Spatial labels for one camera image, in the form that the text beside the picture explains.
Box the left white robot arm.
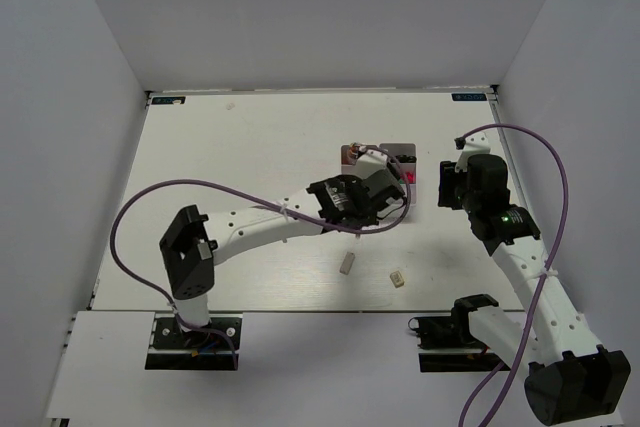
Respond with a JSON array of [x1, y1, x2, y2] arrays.
[[159, 168, 407, 346]]

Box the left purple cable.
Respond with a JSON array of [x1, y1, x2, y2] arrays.
[[109, 145, 412, 371]]

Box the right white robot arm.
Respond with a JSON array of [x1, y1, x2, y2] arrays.
[[438, 154, 631, 426]]

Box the right white organizer tray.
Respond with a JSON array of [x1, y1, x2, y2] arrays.
[[379, 142, 417, 205]]

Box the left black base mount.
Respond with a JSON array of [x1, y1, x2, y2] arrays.
[[145, 315, 236, 371]]

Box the purple cable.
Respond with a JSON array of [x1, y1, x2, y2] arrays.
[[109, 145, 412, 371], [458, 124, 570, 427]]

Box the black handled scissors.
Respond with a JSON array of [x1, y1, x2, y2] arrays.
[[397, 155, 417, 164]]

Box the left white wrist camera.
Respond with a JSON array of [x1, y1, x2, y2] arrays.
[[355, 146, 388, 179]]

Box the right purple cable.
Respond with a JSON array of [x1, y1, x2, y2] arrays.
[[458, 124, 570, 427]]

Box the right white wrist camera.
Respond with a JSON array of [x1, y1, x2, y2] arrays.
[[454, 132, 491, 172]]

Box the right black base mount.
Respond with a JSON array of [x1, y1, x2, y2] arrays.
[[407, 294, 509, 373]]

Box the small beige eraser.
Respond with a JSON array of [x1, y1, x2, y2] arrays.
[[390, 271, 405, 288]]

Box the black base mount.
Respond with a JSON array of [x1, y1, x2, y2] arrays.
[[145, 315, 236, 371], [407, 294, 509, 373]]

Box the left blue table label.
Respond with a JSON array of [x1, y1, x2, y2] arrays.
[[151, 96, 186, 105]]

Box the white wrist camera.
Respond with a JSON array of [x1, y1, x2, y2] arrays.
[[454, 132, 491, 172], [355, 146, 388, 179]]

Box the grey white eraser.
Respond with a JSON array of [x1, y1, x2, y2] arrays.
[[339, 252, 355, 275]]

